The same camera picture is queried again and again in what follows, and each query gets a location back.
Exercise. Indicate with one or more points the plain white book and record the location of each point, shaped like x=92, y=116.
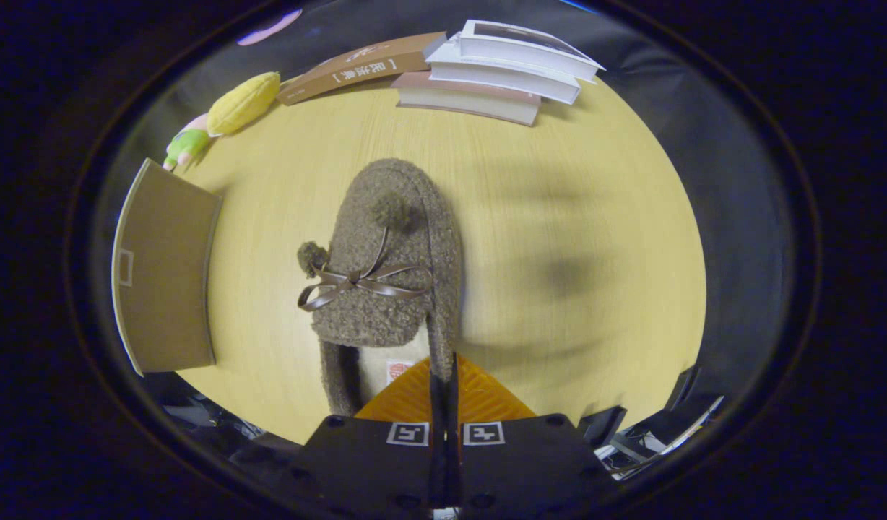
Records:
x=501, y=78

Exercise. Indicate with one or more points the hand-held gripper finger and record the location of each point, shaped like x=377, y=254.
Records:
x=437, y=448
x=451, y=448

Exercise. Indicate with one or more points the brown cover book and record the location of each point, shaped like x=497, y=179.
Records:
x=357, y=68

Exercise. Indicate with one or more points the pinkish cover thick book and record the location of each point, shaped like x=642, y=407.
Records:
x=465, y=101

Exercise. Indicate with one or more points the white book with portrait cover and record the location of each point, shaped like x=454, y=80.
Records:
x=530, y=54

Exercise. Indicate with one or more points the brown cardboard storage box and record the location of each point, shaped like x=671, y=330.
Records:
x=165, y=289

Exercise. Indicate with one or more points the brown fuzzy slipper shoe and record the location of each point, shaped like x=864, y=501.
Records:
x=386, y=217

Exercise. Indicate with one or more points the yellow plush toy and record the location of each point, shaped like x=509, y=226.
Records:
x=243, y=105

